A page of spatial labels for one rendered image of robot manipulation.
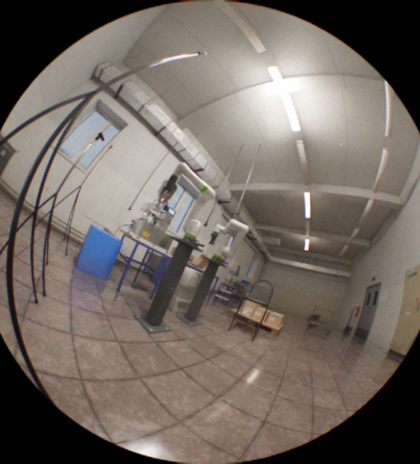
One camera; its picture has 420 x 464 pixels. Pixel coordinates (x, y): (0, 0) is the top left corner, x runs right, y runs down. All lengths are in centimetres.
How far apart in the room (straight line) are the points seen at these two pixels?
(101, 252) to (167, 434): 194
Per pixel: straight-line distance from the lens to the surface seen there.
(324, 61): 385
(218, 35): 403
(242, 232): 189
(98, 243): 204
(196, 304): 200
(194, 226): 141
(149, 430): 81
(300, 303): 1114
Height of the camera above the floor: 74
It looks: 15 degrees up
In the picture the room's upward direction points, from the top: 24 degrees clockwise
